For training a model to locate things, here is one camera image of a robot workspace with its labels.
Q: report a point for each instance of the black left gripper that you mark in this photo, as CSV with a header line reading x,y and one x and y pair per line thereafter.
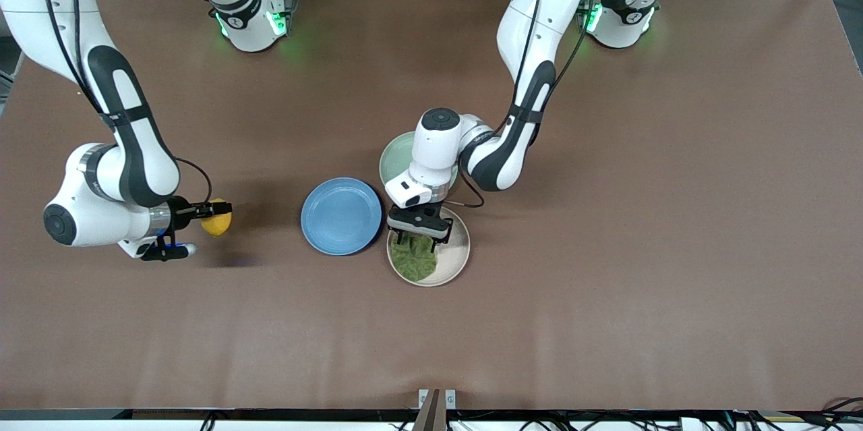
x,y
432,247

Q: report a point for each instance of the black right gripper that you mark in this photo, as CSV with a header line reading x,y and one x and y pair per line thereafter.
x,y
181,211

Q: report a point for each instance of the yellow lemon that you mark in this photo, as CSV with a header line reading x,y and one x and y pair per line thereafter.
x,y
217,224

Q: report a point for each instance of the green lettuce leaf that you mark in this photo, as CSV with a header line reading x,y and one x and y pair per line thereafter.
x,y
414,261

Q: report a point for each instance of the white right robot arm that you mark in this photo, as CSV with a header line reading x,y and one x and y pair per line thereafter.
x,y
135,154

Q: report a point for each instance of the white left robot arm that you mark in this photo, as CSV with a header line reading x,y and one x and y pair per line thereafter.
x,y
526,46

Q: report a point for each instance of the beige plate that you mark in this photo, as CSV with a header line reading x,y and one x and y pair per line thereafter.
x,y
453,257

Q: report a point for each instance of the mint green plate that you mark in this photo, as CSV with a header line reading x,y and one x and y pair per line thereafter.
x,y
398,158

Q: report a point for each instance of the blue plate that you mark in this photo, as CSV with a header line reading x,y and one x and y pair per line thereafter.
x,y
340,216

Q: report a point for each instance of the grey metal mounting bracket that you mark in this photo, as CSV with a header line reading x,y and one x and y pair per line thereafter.
x,y
423,398

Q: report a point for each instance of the brown camera mast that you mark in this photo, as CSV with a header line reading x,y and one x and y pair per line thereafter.
x,y
429,414

